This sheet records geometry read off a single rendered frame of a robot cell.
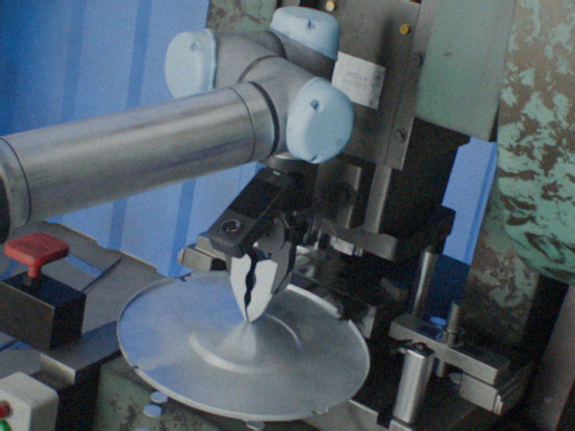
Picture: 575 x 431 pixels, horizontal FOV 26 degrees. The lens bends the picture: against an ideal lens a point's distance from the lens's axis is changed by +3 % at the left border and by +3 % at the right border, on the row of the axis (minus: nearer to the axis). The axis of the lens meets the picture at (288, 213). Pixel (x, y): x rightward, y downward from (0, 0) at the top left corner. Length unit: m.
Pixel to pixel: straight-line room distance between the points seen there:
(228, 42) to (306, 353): 0.38
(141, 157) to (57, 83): 2.35
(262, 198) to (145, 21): 1.89
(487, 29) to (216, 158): 0.37
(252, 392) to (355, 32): 0.44
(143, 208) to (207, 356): 1.97
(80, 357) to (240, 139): 0.59
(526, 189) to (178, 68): 0.37
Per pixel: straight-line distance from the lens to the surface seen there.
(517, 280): 1.72
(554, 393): 1.79
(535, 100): 1.05
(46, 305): 1.61
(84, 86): 3.38
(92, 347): 1.65
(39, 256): 1.61
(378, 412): 1.49
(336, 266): 1.66
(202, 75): 1.23
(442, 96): 1.37
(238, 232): 1.32
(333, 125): 1.15
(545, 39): 1.02
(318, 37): 1.31
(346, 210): 1.47
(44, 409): 1.57
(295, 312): 1.49
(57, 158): 1.04
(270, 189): 1.36
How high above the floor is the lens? 1.45
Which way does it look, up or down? 22 degrees down
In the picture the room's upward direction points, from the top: 11 degrees clockwise
